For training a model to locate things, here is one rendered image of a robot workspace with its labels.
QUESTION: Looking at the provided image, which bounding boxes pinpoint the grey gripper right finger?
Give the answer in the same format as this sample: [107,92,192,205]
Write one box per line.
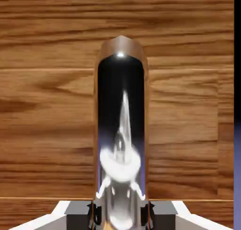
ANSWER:
[144,200,233,230]

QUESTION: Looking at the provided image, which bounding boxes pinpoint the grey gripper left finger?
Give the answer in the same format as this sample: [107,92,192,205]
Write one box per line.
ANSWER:
[8,200,98,230]

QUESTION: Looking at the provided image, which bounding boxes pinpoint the curved shiny metal handle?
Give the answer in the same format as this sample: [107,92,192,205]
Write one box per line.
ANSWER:
[93,35,150,230]

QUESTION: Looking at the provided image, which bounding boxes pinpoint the wooden cabinet door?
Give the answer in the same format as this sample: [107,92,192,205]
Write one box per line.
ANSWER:
[0,67,219,200]

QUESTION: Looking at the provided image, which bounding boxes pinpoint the wooden cabinet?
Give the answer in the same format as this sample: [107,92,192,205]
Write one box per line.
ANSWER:
[0,0,235,230]

